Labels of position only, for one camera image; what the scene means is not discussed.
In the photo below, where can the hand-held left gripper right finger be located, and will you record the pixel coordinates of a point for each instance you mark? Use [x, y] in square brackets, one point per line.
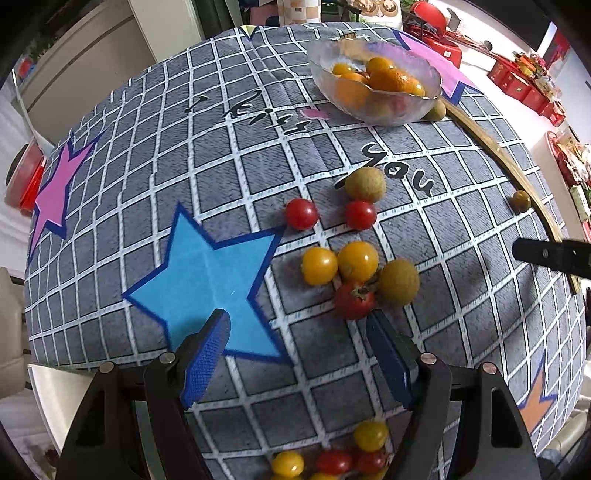
[391, 367]

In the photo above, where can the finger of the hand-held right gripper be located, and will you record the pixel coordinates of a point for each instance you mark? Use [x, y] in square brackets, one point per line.
[549, 254]

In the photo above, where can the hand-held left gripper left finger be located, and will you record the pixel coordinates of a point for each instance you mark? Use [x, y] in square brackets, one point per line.
[205, 355]

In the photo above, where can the red cherry tomato with stem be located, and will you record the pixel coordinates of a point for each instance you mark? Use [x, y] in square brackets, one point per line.
[353, 302]

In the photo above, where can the clear glass bowl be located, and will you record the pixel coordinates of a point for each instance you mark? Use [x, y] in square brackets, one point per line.
[406, 104]

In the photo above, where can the small olive-green fruit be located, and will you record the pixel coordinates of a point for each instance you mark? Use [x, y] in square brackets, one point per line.
[521, 201]

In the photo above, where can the yellow cherry tomato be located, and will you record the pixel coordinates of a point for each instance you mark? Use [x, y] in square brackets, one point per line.
[342, 69]
[379, 63]
[357, 261]
[323, 477]
[287, 464]
[319, 266]
[371, 435]

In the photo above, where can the brown-green longan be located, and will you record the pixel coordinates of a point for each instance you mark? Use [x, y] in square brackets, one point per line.
[364, 183]
[437, 111]
[399, 282]

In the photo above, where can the thin wooden hoop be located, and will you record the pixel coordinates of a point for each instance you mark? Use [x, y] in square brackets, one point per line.
[503, 152]

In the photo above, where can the grey checked star-print cloth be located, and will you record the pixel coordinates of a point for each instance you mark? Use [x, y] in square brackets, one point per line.
[184, 184]

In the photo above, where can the red gift boxes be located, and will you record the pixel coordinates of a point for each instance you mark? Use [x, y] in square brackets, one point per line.
[531, 81]

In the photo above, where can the red plastic container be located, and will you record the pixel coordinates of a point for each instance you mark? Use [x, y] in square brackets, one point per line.
[25, 177]

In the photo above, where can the red appliance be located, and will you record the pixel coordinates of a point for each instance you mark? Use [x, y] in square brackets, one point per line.
[431, 21]

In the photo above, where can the white cabinet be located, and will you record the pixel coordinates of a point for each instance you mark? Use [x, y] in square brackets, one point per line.
[87, 60]

